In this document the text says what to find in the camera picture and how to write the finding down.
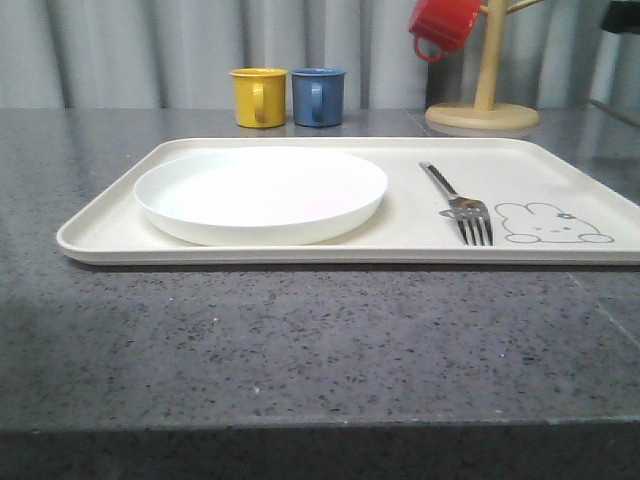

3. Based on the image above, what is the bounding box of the wooden mug tree stand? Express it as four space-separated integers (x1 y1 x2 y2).
425 0 540 130

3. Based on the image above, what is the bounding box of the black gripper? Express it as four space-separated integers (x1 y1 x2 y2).
601 1 640 34

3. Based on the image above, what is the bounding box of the beige rabbit serving tray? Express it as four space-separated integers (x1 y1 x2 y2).
57 137 639 265

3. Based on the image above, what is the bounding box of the blue mug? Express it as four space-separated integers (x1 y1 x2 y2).
291 68 346 128

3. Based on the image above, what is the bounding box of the red mug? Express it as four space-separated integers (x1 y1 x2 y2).
409 0 482 62

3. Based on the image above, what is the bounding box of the silver fork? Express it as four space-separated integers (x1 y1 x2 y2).
419 162 494 246

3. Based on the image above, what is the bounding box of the white round plate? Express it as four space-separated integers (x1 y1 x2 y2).
134 147 388 246

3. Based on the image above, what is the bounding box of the yellow mug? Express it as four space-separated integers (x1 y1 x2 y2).
229 67 288 129

